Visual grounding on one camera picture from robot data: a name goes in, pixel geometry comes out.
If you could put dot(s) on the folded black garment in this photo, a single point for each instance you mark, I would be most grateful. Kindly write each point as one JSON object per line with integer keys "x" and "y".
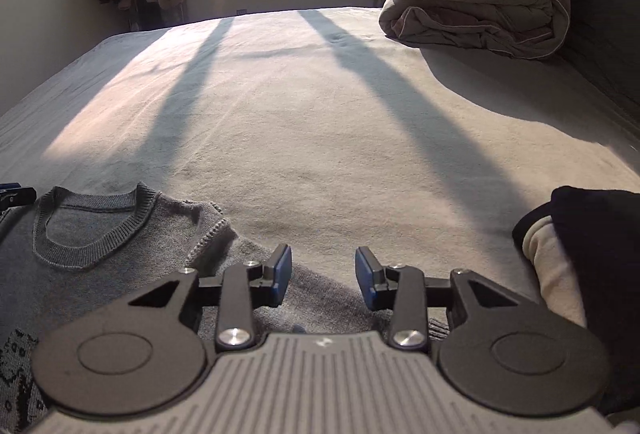
{"x": 605, "y": 264}

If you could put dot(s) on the folded cream garment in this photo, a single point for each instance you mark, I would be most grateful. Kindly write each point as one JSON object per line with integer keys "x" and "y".
{"x": 555, "y": 274}

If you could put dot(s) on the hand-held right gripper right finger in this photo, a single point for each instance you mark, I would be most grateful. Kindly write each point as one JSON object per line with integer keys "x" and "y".
{"x": 364, "y": 278}

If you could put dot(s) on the grey quilted headboard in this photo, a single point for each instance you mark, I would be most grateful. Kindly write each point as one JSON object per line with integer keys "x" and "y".
{"x": 607, "y": 34}

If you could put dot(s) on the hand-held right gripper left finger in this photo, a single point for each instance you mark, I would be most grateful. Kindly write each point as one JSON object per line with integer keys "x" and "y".
{"x": 283, "y": 275}

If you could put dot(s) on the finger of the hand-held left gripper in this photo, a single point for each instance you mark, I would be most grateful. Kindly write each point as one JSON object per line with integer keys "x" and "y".
{"x": 19, "y": 198}

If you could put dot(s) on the grey patterned knit sweater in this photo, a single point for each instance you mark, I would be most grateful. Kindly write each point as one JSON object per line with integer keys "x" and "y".
{"x": 125, "y": 254}

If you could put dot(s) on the grey bed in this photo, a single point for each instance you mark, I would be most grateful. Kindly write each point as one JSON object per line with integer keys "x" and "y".
{"x": 320, "y": 114}

